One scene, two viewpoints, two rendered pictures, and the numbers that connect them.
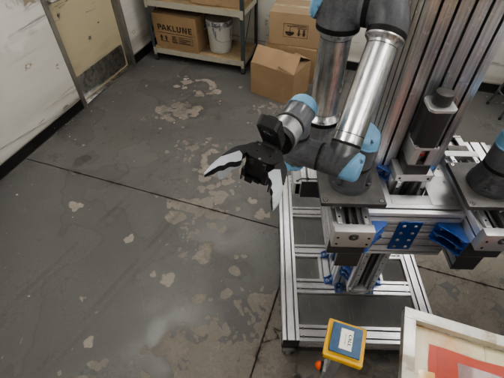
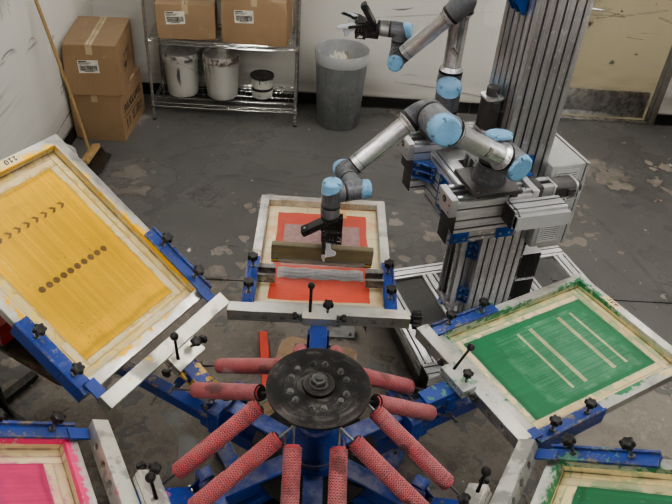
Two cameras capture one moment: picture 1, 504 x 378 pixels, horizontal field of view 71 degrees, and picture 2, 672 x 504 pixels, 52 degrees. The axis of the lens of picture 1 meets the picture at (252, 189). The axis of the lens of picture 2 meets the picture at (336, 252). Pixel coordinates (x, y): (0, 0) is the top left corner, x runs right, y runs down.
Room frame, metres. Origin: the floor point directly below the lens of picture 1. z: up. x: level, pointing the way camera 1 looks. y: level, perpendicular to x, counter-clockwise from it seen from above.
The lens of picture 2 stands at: (-0.67, -3.02, 2.79)
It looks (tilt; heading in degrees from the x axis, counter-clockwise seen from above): 38 degrees down; 68
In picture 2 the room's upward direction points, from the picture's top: 5 degrees clockwise
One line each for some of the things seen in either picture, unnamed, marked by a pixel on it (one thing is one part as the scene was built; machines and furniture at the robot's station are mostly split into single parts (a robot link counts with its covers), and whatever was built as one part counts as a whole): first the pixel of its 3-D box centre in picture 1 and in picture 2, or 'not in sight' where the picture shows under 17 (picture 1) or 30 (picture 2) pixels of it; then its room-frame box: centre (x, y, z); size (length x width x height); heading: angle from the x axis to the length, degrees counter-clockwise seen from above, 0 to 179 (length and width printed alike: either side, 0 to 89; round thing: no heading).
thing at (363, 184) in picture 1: (352, 169); not in sight; (0.89, -0.35, 1.31); 0.15 x 0.15 x 0.10
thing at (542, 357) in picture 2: not in sight; (536, 347); (0.68, -1.63, 1.05); 1.08 x 0.61 x 0.23; 11
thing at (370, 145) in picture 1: (357, 143); (447, 93); (0.89, -0.34, 1.42); 0.13 x 0.12 x 0.14; 62
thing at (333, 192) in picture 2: not in sight; (332, 193); (0.10, -0.99, 1.39); 0.09 x 0.08 x 0.11; 1
